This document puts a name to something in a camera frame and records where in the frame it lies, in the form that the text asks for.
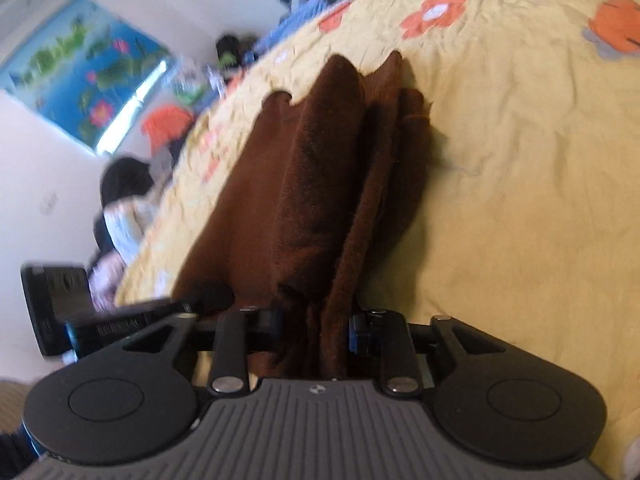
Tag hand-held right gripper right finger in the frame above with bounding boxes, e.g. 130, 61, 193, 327
347, 309, 502, 397

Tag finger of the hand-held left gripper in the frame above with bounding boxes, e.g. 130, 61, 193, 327
170, 285, 236, 318

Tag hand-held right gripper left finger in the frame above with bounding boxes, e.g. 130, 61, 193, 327
122, 305, 287, 397

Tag brown knit sweater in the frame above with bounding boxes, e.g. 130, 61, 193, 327
170, 50, 436, 381

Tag dark grey clothes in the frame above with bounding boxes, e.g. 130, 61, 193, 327
151, 140, 189, 182

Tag orange plastic bag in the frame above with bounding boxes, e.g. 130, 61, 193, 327
140, 105, 197, 154

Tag green plastic stool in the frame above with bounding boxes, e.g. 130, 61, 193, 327
172, 84, 207, 107

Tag lotus print roller blind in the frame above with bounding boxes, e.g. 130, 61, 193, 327
0, 0, 171, 156

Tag yellow carrot print blanket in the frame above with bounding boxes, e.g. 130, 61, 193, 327
115, 0, 640, 480

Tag dark bag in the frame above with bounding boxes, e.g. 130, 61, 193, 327
216, 34, 257, 69

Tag blue quilted cover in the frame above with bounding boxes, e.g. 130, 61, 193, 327
252, 0, 332, 59

